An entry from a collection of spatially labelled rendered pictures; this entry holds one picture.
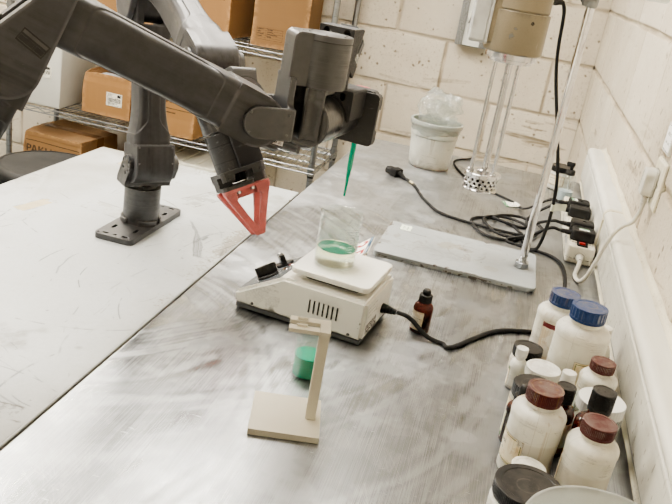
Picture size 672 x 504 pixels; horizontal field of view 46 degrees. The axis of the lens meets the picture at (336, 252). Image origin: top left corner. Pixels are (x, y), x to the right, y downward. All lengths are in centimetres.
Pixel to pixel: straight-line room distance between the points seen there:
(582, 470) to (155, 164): 84
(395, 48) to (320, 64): 266
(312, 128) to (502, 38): 58
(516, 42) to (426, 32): 212
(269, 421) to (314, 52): 41
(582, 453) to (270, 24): 263
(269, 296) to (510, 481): 49
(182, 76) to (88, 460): 40
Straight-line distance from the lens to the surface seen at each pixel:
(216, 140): 112
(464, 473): 91
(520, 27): 140
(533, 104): 350
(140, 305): 115
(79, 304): 114
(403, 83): 354
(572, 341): 108
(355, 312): 109
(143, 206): 140
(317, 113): 89
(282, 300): 113
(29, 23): 80
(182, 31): 118
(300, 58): 88
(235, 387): 98
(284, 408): 93
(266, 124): 86
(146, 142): 135
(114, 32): 82
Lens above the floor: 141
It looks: 21 degrees down
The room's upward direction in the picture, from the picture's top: 10 degrees clockwise
